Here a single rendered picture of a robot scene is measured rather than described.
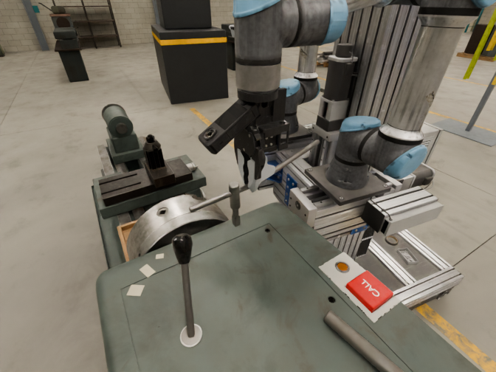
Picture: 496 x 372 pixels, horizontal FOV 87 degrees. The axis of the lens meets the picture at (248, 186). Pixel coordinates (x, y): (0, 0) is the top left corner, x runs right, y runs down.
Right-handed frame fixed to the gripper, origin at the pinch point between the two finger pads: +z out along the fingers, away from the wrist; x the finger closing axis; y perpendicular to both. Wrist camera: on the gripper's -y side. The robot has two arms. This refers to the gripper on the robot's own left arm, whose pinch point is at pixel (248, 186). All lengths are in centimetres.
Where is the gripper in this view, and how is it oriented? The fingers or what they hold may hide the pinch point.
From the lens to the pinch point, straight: 55.7
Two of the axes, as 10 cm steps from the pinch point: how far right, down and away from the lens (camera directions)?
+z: 0.1, 8.1, 5.9
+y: 8.5, -3.1, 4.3
